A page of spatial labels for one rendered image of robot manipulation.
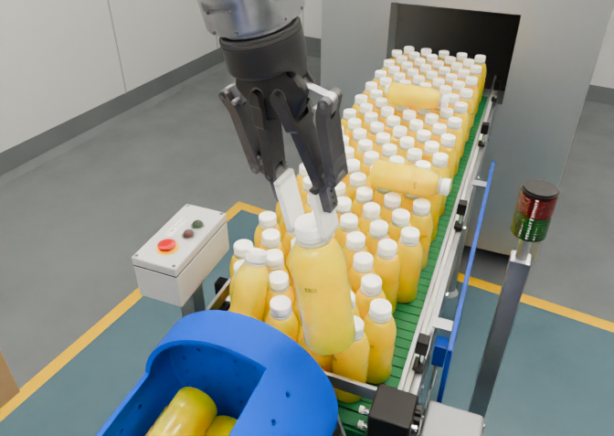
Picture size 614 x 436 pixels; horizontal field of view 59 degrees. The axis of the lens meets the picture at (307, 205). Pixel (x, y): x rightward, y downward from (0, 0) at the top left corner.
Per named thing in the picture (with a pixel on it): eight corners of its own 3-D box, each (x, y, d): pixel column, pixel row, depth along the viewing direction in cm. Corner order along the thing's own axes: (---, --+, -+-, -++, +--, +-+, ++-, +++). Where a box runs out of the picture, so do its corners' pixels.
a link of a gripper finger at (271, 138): (259, 94, 51) (247, 90, 51) (269, 186, 58) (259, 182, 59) (283, 76, 53) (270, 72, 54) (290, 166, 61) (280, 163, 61)
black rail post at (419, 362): (411, 369, 108) (416, 342, 104) (415, 358, 111) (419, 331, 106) (422, 373, 108) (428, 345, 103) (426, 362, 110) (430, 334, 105)
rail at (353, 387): (194, 342, 108) (192, 331, 106) (196, 339, 108) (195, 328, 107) (393, 407, 95) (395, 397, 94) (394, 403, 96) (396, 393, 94)
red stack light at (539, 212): (514, 216, 98) (519, 197, 96) (517, 197, 103) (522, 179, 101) (552, 223, 96) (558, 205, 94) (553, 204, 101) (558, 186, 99)
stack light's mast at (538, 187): (502, 262, 104) (521, 192, 95) (505, 243, 109) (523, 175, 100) (537, 271, 102) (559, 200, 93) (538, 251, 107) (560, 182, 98)
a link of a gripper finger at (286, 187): (278, 184, 58) (272, 182, 58) (291, 233, 62) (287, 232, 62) (293, 168, 60) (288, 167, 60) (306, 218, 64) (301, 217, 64)
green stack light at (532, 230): (508, 238, 101) (514, 216, 98) (512, 218, 106) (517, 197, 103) (545, 246, 99) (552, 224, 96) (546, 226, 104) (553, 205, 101)
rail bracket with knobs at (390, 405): (353, 448, 95) (355, 411, 89) (365, 413, 100) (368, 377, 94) (409, 468, 92) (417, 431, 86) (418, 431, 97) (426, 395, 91)
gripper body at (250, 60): (195, 39, 48) (227, 131, 54) (270, 40, 44) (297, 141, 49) (247, 8, 53) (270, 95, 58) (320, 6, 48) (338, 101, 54)
